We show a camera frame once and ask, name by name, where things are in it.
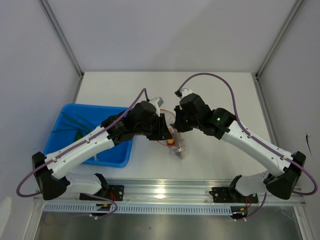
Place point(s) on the white slotted cable duct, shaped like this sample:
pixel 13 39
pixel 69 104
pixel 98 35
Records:
pixel 99 208

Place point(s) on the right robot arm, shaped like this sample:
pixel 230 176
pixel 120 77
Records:
pixel 282 167

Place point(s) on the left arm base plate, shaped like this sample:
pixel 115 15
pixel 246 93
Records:
pixel 114 193

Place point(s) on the grey toy fish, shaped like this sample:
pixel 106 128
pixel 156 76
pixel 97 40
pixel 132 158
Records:
pixel 179 148

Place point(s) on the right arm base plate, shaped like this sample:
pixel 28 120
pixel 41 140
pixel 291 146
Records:
pixel 228 195

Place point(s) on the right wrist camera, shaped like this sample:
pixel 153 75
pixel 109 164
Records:
pixel 183 92

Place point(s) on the green toy cucumber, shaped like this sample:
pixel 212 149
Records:
pixel 78 135

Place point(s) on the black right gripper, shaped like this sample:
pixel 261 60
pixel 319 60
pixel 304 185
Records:
pixel 178 125

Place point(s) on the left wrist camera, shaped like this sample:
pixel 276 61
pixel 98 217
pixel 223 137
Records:
pixel 157 102

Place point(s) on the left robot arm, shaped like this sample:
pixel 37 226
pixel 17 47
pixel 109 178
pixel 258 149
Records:
pixel 53 174

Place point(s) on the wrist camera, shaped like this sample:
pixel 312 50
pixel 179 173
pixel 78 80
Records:
pixel 183 92
pixel 157 102

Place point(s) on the clear zip bag orange zipper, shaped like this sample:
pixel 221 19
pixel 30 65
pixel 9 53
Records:
pixel 170 117

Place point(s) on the aluminium mounting rail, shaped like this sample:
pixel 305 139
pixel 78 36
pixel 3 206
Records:
pixel 176 192

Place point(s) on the green toy scallion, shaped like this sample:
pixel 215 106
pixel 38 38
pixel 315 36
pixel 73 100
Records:
pixel 63 134

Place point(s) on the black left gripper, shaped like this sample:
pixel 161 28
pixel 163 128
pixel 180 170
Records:
pixel 162 132

